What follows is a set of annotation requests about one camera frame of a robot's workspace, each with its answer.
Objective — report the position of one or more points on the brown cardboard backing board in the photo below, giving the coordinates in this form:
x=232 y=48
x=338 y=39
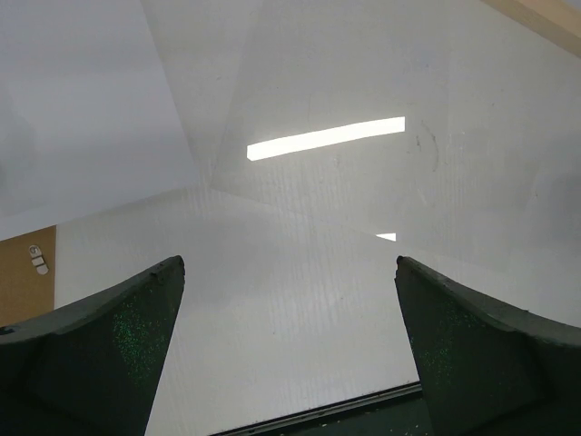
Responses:
x=27 y=275

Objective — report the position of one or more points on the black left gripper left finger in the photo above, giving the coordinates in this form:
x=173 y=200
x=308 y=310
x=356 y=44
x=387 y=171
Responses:
x=92 y=367

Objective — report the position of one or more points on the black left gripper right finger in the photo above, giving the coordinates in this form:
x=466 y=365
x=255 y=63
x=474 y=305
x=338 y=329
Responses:
x=487 y=367

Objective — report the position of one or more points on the light wooden picture frame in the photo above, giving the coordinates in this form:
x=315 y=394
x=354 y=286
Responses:
x=555 y=20

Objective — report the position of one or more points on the clear acrylic sheet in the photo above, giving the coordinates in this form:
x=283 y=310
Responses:
x=339 y=112

